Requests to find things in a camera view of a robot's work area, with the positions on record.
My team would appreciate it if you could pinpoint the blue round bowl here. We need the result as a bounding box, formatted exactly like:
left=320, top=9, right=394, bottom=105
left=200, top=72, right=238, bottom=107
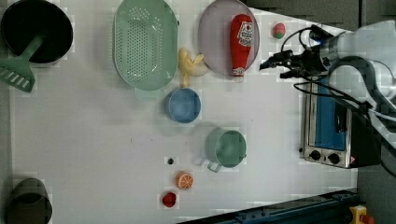
left=164, top=88, right=202, bottom=124

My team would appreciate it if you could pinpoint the red plush ketchup bottle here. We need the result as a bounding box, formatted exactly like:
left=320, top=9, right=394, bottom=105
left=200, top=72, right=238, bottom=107
left=230, top=14, right=254, bottom=82

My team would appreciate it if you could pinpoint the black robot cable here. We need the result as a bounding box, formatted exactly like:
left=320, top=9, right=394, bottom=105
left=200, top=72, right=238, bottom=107
left=279, top=26, right=396, bottom=178

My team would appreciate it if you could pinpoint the toy strawberry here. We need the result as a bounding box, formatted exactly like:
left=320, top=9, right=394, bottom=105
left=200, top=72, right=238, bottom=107
left=273, top=22, right=286, bottom=39

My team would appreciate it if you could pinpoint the silver black toaster oven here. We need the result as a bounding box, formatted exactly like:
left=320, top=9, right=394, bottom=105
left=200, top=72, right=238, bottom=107
left=303, top=84, right=381, bottom=169

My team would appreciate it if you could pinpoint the green slotted spatula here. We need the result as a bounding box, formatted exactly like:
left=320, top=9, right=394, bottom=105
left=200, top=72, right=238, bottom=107
left=0, top=35, right=44, bottom=92

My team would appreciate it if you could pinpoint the yellow red clamp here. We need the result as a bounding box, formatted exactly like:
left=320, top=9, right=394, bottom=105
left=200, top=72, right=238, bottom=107
left=349, top=205, right=375, bottom=224

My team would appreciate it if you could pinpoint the black round pot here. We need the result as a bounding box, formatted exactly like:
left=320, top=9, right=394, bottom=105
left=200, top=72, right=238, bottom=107
left=1, top=0, right=74, bottom=63

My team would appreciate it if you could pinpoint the blue metal frame rail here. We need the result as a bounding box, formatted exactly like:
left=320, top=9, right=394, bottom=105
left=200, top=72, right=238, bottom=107
left=177, top=190, right=360, bottom=224

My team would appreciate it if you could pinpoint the lilac round plate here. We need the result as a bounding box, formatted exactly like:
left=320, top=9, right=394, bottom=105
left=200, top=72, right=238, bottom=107
left=198, top=0, right=260, bottom=75

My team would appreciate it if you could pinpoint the grey cup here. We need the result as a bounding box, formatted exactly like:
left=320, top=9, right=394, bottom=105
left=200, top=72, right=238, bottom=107
left=5, top=178, right=52, bottom=224

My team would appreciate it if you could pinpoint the yellow peeled toy banana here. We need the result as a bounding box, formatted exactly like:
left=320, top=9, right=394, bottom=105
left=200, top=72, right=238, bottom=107
left=178, top=48, right=208, bottom=88

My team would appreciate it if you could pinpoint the red toy tomato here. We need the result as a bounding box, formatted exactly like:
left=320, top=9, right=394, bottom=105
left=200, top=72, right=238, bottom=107
left=162, top=191, right=177, bottom=208

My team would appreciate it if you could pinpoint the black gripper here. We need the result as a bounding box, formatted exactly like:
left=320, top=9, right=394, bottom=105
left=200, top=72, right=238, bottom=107
left=260, top=48, right=327, bottom=78

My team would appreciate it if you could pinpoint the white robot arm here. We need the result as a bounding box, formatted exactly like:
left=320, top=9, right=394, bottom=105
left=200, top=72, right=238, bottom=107
left=260, top=21, right=396, bottom=147

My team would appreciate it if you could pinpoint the green mug with handle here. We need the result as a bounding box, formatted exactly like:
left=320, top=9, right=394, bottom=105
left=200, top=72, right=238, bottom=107
left=205, top=128, right=248, bottom=173

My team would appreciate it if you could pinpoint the green oval colander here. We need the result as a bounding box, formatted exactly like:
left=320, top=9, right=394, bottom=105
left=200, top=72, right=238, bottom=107
left=113, top=0, right=178, bottom=99

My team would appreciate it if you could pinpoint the toy orange slice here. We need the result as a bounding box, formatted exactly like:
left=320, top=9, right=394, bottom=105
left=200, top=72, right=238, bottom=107
left=176, top=172, right=193, bottom=190

